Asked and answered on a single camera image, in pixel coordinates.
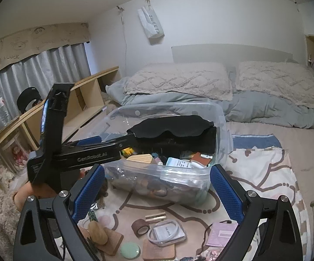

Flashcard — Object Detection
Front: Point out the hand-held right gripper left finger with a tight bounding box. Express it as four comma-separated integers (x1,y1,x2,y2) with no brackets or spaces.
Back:
14,164,106,261

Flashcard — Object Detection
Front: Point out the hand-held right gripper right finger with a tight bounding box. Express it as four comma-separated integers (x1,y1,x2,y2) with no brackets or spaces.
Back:
210,164,303,261

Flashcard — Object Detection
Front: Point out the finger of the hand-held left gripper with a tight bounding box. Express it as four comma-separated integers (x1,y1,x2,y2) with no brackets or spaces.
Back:
62,136,103,149
75,132,136,154

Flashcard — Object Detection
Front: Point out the dark crocheted pouch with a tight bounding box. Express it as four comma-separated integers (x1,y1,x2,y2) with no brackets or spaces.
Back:
151,152,170,165

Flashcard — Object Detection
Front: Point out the brown leather case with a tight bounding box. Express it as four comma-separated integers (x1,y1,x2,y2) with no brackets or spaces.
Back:
191,152,213,167

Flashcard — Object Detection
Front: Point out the clear plastic storage box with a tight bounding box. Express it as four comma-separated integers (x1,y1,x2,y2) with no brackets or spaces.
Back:
102,102,233,206

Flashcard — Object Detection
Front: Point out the black eye mask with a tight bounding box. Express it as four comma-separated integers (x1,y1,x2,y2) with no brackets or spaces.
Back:
126,114,217,155

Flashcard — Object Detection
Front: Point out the white printed sachet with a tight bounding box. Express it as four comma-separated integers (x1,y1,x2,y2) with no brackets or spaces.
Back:
166,157,193,170

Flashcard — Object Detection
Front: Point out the brown fur piece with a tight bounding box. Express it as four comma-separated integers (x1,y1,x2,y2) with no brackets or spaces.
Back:
97,178,110,207

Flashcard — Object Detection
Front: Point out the tan wooden block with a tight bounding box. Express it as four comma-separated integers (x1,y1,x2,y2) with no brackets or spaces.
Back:
126,154,153,165

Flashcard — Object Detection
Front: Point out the pink packet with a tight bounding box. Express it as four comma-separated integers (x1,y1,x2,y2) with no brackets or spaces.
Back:
206,221,239,248

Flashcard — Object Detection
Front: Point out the wooden shelf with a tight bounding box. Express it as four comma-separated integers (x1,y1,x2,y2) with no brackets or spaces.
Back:
0,66,119,169

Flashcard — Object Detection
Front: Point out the wooden hair brush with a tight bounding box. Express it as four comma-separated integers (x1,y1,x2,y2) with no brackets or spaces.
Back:
87,221,108,245

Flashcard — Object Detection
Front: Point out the pink plush doll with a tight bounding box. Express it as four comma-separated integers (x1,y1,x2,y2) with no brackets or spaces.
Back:
14,145,28,166

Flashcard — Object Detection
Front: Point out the black cap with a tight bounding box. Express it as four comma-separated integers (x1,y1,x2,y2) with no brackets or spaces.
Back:
17,87,43,113

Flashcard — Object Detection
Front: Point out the cork coaster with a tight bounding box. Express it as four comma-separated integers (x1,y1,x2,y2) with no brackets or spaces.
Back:
102,228,124,256
142,243,176,261

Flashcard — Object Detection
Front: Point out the clear water bottle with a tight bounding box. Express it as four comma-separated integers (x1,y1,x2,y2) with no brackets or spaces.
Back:
0,87,10,127

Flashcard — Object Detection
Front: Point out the grey curtain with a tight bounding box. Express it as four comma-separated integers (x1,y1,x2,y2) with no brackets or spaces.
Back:
0,42,91,142

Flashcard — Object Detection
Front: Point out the brown tape roll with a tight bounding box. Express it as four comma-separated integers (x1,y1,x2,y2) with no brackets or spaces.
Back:
131,219,150,239

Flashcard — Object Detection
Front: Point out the dark patterned scrunchie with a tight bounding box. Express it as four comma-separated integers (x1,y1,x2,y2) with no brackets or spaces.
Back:
179,249,224,261

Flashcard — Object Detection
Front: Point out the clear plastic pouch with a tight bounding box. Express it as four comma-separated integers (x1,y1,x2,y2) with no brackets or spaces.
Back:
147,220,187,248

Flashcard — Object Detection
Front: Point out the green round mirror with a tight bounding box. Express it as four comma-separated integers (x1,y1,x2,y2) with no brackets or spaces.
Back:
120,243,140,259

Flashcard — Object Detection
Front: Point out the beige comb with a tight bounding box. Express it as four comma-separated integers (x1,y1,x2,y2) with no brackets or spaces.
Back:
145,211,166,222

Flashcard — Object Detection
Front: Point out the beige textured pillow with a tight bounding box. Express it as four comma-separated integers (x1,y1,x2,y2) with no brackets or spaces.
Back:
235,61,314,110
123,62,233,101

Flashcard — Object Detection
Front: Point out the beige bed sheet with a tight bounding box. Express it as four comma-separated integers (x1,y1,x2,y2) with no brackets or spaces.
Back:
64,98,314,261

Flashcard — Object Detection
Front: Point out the grey duvet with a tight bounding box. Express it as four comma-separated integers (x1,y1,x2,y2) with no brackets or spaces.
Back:
105,68,314,129

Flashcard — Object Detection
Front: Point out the beige printed valance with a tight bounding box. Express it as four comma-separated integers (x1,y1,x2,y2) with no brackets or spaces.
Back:
0,23,90,82

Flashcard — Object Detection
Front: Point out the white hanging bag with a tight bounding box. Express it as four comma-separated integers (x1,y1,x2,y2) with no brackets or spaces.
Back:
138,4,165,45

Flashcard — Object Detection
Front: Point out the white headboard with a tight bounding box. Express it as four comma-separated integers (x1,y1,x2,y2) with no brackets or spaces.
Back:
171,43,295,72

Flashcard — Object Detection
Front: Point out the white hanging cord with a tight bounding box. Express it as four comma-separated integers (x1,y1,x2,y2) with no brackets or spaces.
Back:
117,5,129,70

